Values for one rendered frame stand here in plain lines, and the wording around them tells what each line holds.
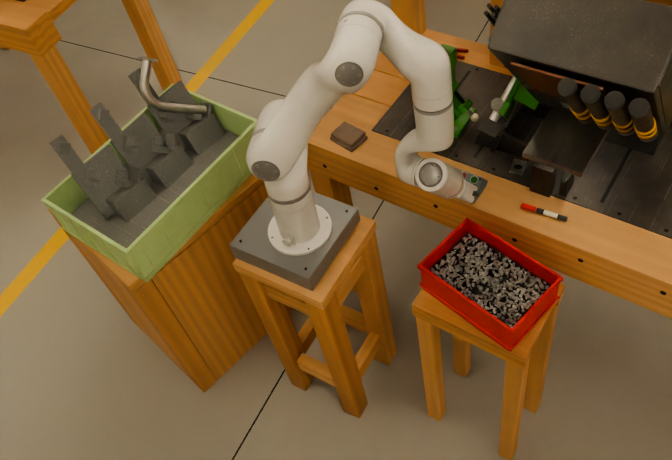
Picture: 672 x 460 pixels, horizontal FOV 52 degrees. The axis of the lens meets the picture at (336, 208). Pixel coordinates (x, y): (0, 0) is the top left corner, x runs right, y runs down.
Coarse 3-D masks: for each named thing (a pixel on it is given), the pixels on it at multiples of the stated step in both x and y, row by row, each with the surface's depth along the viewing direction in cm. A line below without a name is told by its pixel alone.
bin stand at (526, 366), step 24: (432, 312) 191; (552, 312) 193; (432, 336) 203; (456, 336) 191; (480, 336) 184; (528, 336) 182; (552, 336) 210; (432, 360) 215; (456, 360) 254; (528, 360) 183; (432, 384) 229; (504, 384) 197; (528, 384) 235; (432, 408) 246; (504, 408) 209; (528, 408) 249; (504, 432) 223; (504, 456) 239
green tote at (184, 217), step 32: (192, 96) 242; (160, 128) 249; (224, 128) 245; (224, 160) 221; (64, 192) 225; (192, 192) 214; (224, 192) 228; (64, 224) 225; (160, 224) 207; (192, 224) 220; (128, 256) 203; (160, 256) 214
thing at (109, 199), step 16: (64, 144) 206; (64, 160) 209; (80, 160) 213; (96, 160) 216; (112, 160) 220; (80, 176) 214; (96, 176) 218; (112, 176) 221; (128, 176) 225; (96, 192) 219; (112, 192) 223; (128, 192) 220; (144, 192) 224; (112, 208) 223; (128, 208) 222
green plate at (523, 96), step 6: (516, 84) 187; (516, 90) 190; (522, 90) 189; (510, 96) 191; (516, 96) 192; (522, 96) 191; (528, 96) 189; (510, 102) 193; (522, 102) 192; (528, 102) 191; (534, 102) 190; (534, 108) 191
